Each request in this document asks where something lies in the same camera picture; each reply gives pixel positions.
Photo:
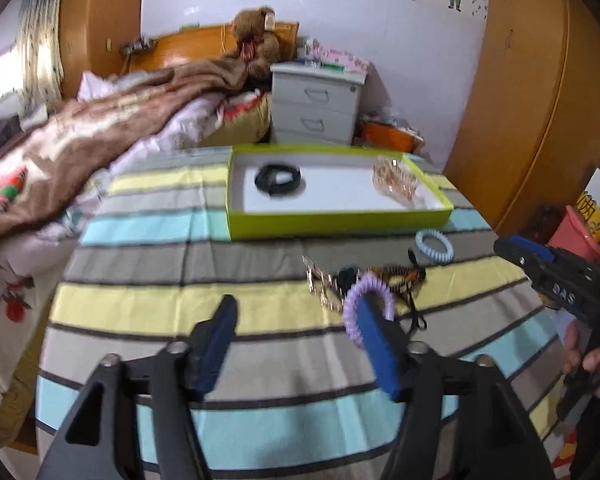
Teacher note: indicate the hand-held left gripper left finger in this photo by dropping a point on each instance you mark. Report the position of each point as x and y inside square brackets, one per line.
[215, 350]

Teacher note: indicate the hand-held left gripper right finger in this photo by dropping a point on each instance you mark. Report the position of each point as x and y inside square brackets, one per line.
[380, 345]

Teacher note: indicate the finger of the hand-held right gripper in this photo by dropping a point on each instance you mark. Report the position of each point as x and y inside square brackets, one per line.
[511, 256]
[532, 249]

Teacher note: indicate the gold hair clip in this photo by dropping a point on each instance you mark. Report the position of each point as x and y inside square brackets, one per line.
[312, 276]

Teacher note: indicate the green cardboard tray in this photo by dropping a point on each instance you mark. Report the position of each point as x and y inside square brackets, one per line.
[330, 225]

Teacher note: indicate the person's right forearm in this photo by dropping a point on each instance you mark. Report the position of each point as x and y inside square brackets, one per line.
[597, 440]

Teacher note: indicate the person's right hand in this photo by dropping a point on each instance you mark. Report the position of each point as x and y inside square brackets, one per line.
[572, 355]

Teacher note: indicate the red bucket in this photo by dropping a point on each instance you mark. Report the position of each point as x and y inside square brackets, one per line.
[575, 232]

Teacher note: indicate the yellow printed bag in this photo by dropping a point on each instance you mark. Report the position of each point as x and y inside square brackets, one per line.
[592, 212]

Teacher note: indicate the striped tablecloth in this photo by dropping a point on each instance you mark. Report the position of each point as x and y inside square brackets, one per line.
[180, 260]

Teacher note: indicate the clear hair claw clip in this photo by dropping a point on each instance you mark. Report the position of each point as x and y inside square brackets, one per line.
[395, 180]

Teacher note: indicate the wooden wardrobe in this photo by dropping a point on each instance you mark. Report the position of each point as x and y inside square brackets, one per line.
[100, 20]
[525, 85]

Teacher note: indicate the orange box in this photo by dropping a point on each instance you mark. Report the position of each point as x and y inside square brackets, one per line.
[387, 135]

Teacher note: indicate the black fitness band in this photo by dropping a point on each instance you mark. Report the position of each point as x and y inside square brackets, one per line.
[265, 180]

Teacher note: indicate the clear plastic bag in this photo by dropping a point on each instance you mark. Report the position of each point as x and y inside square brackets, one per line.
[395, 120]

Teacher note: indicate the yellow mattress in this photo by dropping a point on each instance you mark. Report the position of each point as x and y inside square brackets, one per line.
[245, 120]

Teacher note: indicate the grey nightstand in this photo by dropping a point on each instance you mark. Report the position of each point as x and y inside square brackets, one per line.
[315, 105]

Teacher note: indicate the brown blanket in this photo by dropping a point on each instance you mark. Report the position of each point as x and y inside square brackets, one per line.
[105, 125]

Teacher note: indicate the pink floral box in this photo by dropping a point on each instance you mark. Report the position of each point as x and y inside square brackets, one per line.
[347, 62]

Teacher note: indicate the glass cup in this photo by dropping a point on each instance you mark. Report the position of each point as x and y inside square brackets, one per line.
[311, 52]

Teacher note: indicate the wooden headboard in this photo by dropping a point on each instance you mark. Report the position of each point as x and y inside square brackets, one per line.
[195, 45]

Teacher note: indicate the brown teddy bear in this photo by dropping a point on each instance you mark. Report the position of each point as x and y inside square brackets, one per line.
[255, 35]

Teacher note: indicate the patterned curtain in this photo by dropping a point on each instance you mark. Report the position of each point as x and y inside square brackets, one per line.
[40, 45]

